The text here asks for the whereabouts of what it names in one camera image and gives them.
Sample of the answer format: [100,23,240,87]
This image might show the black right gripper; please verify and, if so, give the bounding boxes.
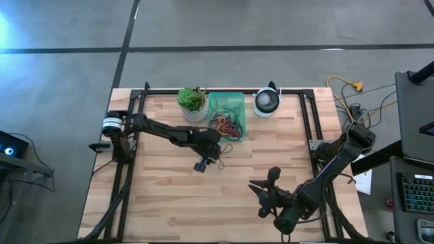
[249,166,285,218]

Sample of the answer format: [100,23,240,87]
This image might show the dark purple rubber band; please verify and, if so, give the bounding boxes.
[216,144,235,170]

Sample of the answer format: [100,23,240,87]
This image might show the red rubber band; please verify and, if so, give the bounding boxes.
[222,118,240,136]

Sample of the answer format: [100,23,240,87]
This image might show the yellow rubber band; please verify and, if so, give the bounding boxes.
[213,116,235,129]

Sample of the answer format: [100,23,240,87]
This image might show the teal translucent plastic bin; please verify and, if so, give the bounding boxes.
[207,91,248,143]

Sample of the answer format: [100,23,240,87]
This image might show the succulent in triangle-patterned pot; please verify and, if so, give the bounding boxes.
[176,85,209,123]

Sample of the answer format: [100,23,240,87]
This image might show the white spotlight lamp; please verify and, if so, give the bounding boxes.
[252,86,283,119]

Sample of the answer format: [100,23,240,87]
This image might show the white paper sheet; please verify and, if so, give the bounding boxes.
[352,154,373,197]

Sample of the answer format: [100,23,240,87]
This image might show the grey desk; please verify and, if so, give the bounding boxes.
[389,155,434,244]

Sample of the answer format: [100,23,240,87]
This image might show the black keyboard with blue keys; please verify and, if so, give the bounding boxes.
[401,172,434,214]

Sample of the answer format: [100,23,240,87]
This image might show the grey handheld device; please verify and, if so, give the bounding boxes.
[416,219,434,243]

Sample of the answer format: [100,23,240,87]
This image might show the black box with blue light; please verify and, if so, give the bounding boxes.
[0,130,30,159]

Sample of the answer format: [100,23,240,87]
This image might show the black stand pole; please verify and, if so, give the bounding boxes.
[408,60,434,85]

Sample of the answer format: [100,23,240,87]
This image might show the black aluminium table frame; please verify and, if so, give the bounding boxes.
[79,81,370,244]

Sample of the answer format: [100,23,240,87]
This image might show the yellow extension cord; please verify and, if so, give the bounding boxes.
[325,76,397,123]

